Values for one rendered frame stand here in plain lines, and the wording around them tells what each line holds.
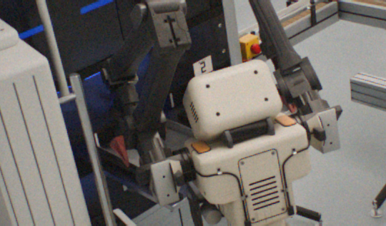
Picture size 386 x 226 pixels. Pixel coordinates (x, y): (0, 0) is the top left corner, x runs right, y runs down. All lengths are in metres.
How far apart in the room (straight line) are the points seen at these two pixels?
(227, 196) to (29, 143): 0.48
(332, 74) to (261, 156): 3.12
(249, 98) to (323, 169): 2.18
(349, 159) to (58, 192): 2.44
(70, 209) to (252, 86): 0.52
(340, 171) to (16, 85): 2.52
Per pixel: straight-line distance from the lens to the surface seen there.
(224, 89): 1.86
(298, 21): 3.32
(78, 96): 1.80
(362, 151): 4.14
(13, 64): 1.73
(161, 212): 2.88
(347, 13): 3.49
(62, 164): 1.83
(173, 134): 2.69
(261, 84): 1.88
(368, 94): 3.62
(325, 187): 3.89
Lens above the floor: 2.18
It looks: 28 degrees down
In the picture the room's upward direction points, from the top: 10 degrees counter-clockwise
